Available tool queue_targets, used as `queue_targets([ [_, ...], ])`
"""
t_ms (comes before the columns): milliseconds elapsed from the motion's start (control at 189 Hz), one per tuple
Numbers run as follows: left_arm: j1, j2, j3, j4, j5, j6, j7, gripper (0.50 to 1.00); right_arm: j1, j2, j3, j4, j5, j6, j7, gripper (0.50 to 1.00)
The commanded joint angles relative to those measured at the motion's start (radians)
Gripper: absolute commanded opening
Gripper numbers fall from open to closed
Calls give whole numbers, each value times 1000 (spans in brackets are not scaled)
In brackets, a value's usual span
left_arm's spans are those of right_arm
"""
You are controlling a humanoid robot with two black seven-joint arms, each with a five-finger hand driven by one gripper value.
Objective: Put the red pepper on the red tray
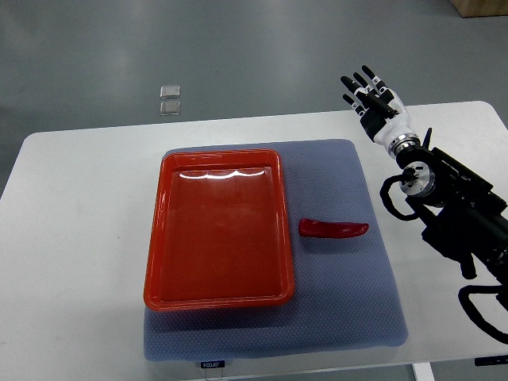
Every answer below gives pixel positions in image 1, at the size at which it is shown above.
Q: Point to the upper metal floor plate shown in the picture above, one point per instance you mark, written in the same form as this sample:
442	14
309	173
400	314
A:
169	91

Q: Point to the white table leg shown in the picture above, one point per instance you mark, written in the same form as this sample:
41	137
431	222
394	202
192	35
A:
423	372

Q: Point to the black table label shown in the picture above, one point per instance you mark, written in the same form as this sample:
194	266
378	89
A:
213	364

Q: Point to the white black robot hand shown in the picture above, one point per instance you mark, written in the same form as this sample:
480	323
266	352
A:
383	116

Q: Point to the metal floor plate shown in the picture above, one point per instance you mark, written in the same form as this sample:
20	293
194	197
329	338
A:
169	91
170	107

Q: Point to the red pepper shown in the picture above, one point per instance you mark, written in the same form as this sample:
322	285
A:
333	230

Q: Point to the blue textured mat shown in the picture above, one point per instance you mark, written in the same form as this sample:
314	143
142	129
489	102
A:
345	295

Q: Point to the red plastic tray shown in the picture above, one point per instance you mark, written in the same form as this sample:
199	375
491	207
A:
220	233

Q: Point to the lower metal floor plate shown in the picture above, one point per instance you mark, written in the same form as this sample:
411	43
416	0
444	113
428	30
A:
170	107

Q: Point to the black label at right edge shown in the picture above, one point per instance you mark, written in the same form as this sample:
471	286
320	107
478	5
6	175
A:
490	361

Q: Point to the cardboard box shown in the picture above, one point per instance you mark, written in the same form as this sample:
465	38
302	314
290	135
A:
480	8

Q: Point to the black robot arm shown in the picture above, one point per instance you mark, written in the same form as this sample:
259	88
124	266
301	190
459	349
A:
462	216

